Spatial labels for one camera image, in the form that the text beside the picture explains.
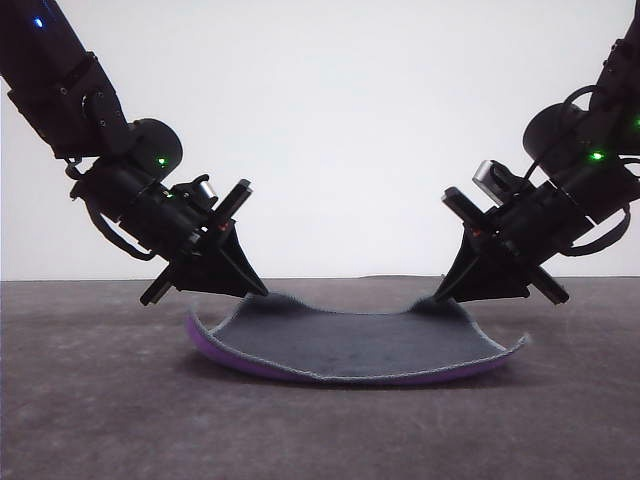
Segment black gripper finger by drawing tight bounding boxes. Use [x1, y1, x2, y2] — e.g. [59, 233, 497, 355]
[174, 253, 259, 300]
[431, 233, 502, 303]
[442, 259, 532, 303]
[202, 227, 269, 298]

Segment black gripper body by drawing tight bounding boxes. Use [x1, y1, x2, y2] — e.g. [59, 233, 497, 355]
[441, 182, 597, 305]
[69, 159, 254, 308]

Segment purple towel with grey hem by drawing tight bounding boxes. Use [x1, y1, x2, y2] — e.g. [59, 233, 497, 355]
[183, 292, 531, 386]

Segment grey table cloth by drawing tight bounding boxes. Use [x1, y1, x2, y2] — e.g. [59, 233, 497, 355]
[0, 274, 640, 480]

